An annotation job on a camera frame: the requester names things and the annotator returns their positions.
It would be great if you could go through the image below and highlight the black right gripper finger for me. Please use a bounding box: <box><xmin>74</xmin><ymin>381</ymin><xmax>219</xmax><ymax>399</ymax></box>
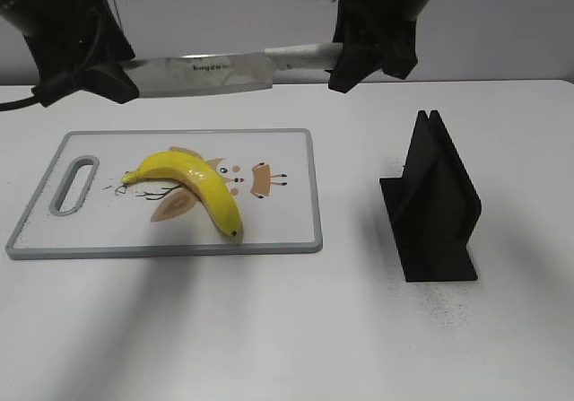
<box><xmin>328</xmin><ymin>42</ymin><xmax>384</xmax><ymax>92</ymax></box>
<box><xmin>382</xmin><ymin>21</ymin><xmax>418</xmax><ymax>80</ymax></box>

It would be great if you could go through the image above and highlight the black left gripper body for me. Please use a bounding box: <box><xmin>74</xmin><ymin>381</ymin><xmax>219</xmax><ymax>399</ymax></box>
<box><xmin>1</xmin><ymin>0</ymin><xmax>135</xmax><ymax>81</ymax></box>

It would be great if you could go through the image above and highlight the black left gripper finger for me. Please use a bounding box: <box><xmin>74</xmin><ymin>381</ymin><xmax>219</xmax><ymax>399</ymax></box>
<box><xmin>32</xmin><ymin>62</ymin><xmax>138</xmax><ymax>107</ymax></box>

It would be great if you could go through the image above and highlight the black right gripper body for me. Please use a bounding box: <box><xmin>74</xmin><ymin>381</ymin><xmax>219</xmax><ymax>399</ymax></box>
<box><xmin>333</xmin><ymin>0</ymin><xmax>430</xmax><ymax>56</ymax></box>

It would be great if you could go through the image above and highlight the white-handled kitchen knife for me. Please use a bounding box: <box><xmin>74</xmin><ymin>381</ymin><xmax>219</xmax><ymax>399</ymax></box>
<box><xmin>121</xmin><ymin>42</ymin><xmax>343</xmax><ymax>98</ymax></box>

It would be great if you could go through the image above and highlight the yellow plastic banana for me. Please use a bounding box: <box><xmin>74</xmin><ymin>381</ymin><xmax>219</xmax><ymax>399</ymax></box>
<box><xmin>121</xmin><ymin>151</ymin><xmax>242</xmax><ymax>237</ymax></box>

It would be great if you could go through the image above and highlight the grey-rimmed white cutting board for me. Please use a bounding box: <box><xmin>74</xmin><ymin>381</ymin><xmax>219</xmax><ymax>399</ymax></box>
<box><xmin>6</xmin><ymin>128</ymin><xmax>322</xmax><ymax>259</ymax></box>

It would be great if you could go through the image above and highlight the black knife stand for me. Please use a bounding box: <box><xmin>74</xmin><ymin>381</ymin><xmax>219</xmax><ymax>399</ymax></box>
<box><xmin>379</xmin><ymin>109</ymin><xmax>482</xmax><ymax>283</ymax></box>

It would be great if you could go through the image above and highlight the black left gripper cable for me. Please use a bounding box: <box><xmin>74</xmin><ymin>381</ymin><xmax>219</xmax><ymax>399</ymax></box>
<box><xmin>0</xmin><ymin>93</ymin><xmax>39</xmax><ymax>113</ymax></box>

